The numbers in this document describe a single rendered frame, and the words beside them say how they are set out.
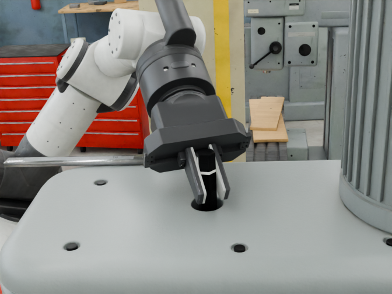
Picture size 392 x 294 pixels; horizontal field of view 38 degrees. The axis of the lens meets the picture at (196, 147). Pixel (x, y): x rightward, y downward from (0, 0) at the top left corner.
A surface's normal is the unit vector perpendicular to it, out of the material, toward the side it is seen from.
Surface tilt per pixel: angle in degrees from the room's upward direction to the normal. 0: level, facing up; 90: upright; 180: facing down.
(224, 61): 90
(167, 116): 31
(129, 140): 90
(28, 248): 0
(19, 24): 90
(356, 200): 90
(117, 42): 78
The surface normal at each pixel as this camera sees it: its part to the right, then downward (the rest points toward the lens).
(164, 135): 0.11, -0.61
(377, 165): -0.83, 0.26
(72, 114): 0.12, 0.50
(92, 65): 0.42, 0.02
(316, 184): -0.05, -0.92
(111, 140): -0.18, 0.39
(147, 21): 0.33, -0.62
